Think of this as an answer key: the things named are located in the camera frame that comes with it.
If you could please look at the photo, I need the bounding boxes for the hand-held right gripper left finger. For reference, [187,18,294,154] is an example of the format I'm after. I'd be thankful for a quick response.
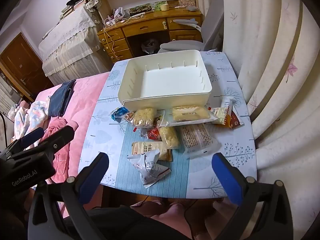
[27,152,110,240]

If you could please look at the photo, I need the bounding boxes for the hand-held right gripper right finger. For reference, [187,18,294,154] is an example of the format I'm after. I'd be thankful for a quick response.
[211,152,294,240]

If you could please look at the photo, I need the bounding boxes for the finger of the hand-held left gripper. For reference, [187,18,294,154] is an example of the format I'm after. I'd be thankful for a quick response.
[7,127,45,152]
[25,125,75,160]

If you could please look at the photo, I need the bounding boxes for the clear printed wafer pack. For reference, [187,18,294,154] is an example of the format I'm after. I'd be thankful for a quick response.
[179,124,220,158]

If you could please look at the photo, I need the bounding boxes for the beige kraft snack packet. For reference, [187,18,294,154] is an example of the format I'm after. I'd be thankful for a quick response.
[132,141,173,162]

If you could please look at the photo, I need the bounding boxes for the white red-edged snack packet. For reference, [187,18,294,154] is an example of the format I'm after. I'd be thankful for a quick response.
[209,106,232,125]

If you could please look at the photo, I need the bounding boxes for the clear puffed snack bag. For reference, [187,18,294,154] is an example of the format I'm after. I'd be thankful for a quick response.
[157,125,180,149]

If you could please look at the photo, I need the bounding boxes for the large clear yellow cracker bag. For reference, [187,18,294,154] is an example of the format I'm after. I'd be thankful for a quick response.
[160,106,218,127]

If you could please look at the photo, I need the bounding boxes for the red dried fruit packet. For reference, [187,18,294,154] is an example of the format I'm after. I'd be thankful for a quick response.
[146,127,162,140]

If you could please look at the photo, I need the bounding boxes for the clear nut cluster snack bag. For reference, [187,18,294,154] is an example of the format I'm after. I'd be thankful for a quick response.
[124,108,157,128]

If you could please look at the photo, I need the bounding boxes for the white plastic storage bin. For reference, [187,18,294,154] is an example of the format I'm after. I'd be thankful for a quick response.
[117,49,213,110]

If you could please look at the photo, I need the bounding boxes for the white floral blanket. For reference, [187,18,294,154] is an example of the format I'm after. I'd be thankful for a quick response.
[7,99,52,145]

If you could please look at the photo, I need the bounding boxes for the leaf printed tablecloth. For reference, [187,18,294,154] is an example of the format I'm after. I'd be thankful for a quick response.
[78,51,258,200]

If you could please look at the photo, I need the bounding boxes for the pink fleece garment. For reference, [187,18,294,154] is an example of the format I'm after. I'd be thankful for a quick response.
[37,117,78,183]

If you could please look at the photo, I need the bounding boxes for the person's right leg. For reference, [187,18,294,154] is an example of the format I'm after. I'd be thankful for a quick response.
[205,199,242,240]

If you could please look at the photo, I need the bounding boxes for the navy blue cloth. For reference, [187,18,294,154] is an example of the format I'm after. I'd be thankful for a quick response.
[48,79,77,117]

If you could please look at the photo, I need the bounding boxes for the pink blanket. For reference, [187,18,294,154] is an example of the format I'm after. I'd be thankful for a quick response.
[34,71,112,220]

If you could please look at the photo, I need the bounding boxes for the white slatted panel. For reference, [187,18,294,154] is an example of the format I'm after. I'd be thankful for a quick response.
[0,74,18,113]

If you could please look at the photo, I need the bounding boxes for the person's black shorts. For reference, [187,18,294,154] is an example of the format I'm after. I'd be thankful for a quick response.
[59,205,180,240]

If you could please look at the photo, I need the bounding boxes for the dark red snack packet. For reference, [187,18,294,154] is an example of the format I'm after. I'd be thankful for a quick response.
[225,110,244,128]

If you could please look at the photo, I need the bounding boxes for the white crumpled snack packet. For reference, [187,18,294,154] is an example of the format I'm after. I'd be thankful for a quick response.
[127,149,172,188]

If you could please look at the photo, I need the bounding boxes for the blue candy wrapper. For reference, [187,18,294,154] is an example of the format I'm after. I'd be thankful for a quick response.
[111,107,130,123]

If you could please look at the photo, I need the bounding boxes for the brown wooden door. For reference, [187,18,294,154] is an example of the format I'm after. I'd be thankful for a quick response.
[0,32,55,100]

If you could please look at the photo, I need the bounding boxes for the lace covered cabinet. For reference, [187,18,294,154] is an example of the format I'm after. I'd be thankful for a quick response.
[38,5,112,87]

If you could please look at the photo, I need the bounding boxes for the stack of books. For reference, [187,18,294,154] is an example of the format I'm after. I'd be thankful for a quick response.
[59,4,75,20]

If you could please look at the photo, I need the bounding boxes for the black bag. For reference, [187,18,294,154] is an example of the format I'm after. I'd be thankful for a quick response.
[141,38,160,54]

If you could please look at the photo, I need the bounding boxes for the white floral curtain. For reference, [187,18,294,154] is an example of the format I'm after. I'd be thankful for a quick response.
[220,0,320,188]

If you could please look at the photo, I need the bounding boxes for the white plastic bag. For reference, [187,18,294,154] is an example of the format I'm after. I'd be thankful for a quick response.
[112,6,125,20]

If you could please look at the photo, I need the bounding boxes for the patterned fabric bag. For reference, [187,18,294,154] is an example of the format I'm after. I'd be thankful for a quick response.
[86,0,102,12]

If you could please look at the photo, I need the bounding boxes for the wooden desk with drawers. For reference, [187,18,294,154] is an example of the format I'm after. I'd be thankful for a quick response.
[97,9,203,63]

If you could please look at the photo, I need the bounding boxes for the long printed box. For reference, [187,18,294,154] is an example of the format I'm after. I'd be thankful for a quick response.
[129,5,153,15]

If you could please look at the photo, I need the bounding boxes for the grey office chair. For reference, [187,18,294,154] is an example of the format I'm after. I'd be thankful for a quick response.
[157,0,225,55]

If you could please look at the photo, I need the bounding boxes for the letter printed box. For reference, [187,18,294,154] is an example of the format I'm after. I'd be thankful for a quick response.
[177,0,197,8]

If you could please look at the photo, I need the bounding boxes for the white cable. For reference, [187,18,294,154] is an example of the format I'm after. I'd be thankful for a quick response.
[101,17,118,63]

